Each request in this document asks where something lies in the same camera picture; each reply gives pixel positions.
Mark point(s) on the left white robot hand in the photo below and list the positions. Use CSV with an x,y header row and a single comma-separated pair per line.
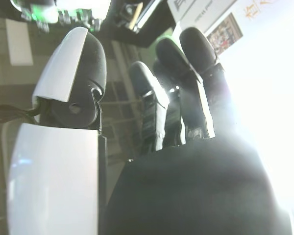
x,y
186,195

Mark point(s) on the white book FASHIONINDIA spine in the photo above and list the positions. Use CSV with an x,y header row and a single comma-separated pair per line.
x,y
224,34

